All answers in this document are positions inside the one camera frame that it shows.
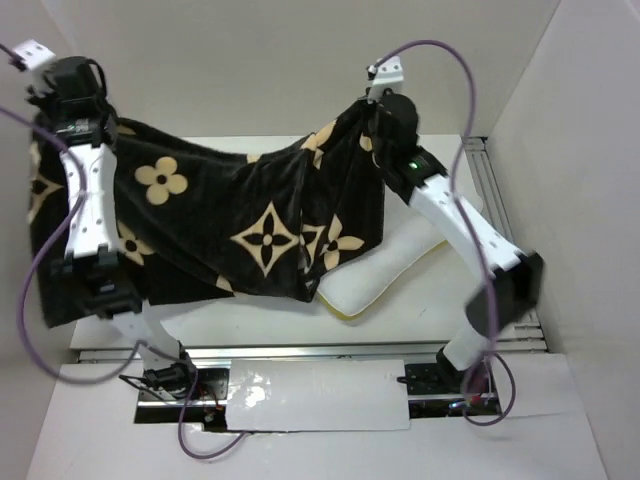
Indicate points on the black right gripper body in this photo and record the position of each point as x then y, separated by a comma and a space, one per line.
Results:
379, 154

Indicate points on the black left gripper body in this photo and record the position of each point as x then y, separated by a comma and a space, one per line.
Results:
47, 101

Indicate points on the white pillow yellow edge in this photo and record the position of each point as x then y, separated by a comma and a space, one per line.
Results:
357, 274

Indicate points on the black floral plush pillowcase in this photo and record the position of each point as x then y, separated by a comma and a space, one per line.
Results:
200, 224

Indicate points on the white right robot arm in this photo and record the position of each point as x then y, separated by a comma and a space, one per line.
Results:
510, 279

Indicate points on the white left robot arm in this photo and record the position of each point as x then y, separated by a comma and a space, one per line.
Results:
92, 268

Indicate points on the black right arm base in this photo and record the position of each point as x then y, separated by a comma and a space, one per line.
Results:
434, 391

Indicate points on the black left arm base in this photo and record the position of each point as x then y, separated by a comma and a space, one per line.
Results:
182, 381

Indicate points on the white cover panel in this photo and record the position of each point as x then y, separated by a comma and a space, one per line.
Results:
316, 396

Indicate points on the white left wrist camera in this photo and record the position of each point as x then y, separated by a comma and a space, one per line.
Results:
32, 56

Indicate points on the aluminium front rail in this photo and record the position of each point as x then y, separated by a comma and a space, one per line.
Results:
296, 352

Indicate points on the aluminium side rail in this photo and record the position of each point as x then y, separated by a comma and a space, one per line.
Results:
528, 329

